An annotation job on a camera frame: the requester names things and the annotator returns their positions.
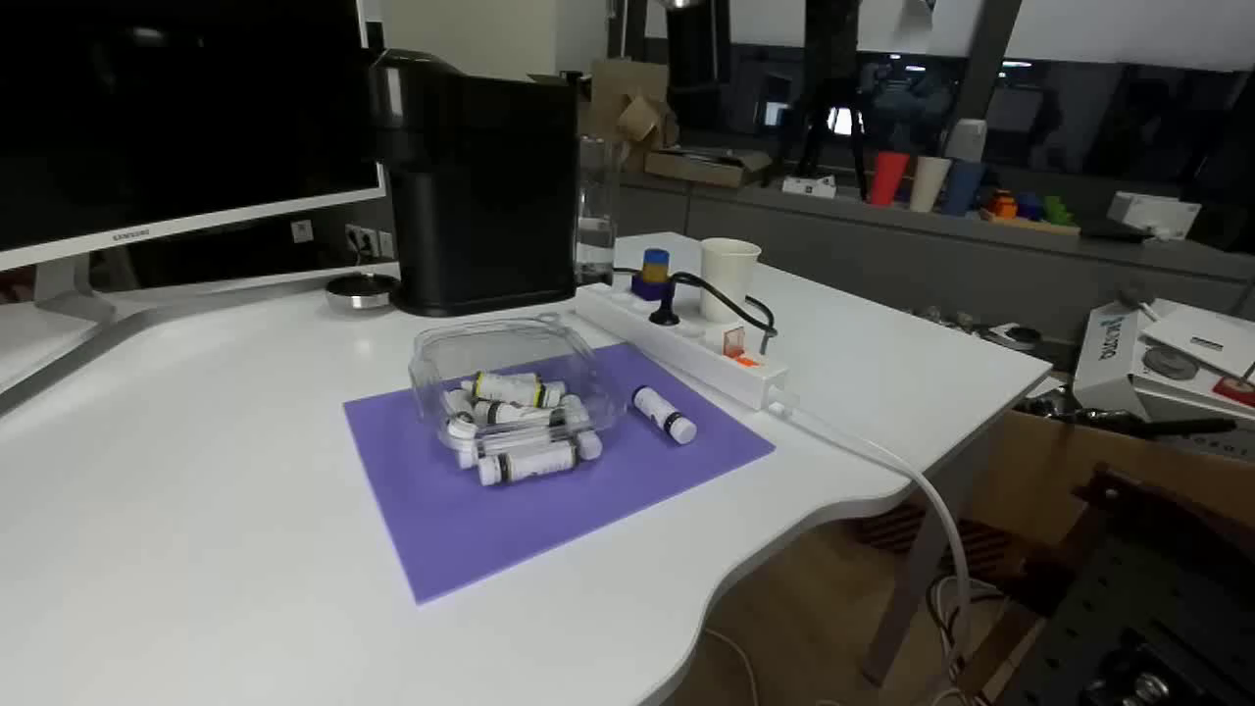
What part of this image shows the blue cup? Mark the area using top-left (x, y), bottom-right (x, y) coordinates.
top-left (936, 156), bottom-right (989, 219)

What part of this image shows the white paper cup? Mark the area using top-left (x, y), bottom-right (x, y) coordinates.
top-left (697, 235), bottom-right (766, 326)

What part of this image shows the white framed computer monitor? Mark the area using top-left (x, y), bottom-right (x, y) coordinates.
top-left (0, 0), bottom-right (392, 275)

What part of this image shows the grey table leg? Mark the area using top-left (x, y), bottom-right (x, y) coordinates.
top-left (856, 445), bottom-right (982, 690)

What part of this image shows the red cup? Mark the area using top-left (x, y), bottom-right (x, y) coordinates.
top-left (865, 149), bottom-right (915, 213)

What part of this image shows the clear plastic container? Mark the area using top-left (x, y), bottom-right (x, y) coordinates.
top-left (402, 311), bottom-right (626, 445)

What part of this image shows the flat cardboard piece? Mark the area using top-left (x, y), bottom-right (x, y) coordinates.
top-left (640, 145), bottom-right (775, 190)

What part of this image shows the large brown cardboard box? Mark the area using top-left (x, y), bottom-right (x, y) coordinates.
top-left (965, 404), bottom-right (1255, 559)

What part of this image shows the thick white power cable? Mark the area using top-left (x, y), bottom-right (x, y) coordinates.
top-left (775, 388), bottom-right (982, 706)

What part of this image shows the open cardboard box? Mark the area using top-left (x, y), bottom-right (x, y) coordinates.
top-left (580, 56), bottom-right (686, 170)

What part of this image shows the white flat box red mark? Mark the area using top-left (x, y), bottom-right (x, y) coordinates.
top-left (1129, 294), bottom-right (1255, 423)

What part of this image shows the white wall outlet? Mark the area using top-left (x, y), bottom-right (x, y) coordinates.
top-left (342, 219), bottom-right (400, 264)

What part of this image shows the white upturned cup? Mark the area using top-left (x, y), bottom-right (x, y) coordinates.
top-left (946, 113), bottom-right (991, 170)

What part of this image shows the clear glass bottle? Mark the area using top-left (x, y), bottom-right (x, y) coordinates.
top-left (574, 129), bottom-right (623, 287)

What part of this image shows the beige cup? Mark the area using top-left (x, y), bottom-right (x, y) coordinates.
top-left (904, 151), bottom-right (952, 215)

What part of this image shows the white printed carton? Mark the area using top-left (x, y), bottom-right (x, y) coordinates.
top-left (1070, 299), bottom-right (1155, 411)

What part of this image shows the white labelled vial black cap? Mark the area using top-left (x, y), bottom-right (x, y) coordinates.
top-left (626, 380), bottom-right (701, 452)

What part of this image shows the black plug with cable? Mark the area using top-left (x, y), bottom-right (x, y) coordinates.
top-left (613, 264), bottom-right (785, 358)

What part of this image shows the clear plastic container base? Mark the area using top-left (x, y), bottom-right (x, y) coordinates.
top-left (417, 370), bottom-right (619, 489)

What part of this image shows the black camera tripod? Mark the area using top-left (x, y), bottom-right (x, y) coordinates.
top-left (767, 0), bottom-right (877, 187)

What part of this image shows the purple rectangular mat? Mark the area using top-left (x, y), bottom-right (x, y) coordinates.
top-left (342, 341), bottom-right (775, 609)

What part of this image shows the white monitor stand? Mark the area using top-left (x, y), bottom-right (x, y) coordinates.
top-left (0, 252), bottom-right (153, 415)

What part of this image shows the grey low partition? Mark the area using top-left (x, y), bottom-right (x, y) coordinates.
top-left (613, 171), bottom-right (1255, 343)

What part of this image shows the black box-shaped appliance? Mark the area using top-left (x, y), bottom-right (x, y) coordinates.
top-left (368, 48), bottom-right (585, 316)

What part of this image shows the blue and yellow small object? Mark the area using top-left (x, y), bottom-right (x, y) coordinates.
top-left (626, 245), bottom-right (678, 307)

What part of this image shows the white power strip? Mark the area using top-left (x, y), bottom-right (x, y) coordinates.
top-left (570, 279), bottom-right (791, 415)

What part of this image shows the small white box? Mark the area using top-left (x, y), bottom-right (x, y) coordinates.
top-left (1107, 187), bottom-right (1203, 245)

